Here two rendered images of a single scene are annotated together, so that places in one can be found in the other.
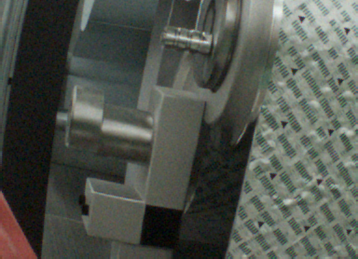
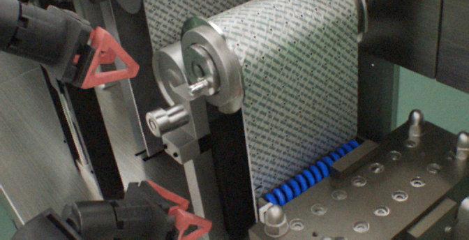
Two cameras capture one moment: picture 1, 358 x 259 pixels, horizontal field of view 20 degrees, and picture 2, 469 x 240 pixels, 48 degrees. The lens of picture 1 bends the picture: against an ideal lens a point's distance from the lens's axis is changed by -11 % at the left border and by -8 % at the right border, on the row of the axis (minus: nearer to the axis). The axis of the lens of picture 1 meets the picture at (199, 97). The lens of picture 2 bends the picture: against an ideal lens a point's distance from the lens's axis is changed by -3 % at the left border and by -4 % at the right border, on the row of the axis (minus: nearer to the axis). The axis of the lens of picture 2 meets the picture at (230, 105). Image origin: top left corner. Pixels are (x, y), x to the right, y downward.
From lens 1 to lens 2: 0.42 m
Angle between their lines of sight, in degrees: 35
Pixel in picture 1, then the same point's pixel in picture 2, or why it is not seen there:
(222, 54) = (216, 88)
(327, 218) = (276, 121)
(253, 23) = (229, 78)
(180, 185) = (206, 125)
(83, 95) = (158, 118)
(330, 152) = (269, 100)
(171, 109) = (193, 104)
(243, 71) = (230, 94)
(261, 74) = (241, 95)
